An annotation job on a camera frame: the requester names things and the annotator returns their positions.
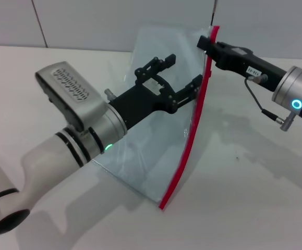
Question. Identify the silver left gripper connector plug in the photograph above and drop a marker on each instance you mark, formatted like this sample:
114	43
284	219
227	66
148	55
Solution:
109	94

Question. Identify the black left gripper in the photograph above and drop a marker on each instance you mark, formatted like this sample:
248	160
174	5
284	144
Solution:
140	101

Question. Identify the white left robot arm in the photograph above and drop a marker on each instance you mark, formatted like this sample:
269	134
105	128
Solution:
57	151

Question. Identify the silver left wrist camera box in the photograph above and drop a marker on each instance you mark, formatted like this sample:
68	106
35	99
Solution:
72	91

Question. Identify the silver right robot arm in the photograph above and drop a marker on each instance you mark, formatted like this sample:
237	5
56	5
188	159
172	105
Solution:
299	91

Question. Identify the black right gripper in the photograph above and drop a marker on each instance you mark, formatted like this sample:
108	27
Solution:
244	62

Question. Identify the transparent document bag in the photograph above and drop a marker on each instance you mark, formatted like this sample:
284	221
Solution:
166	135

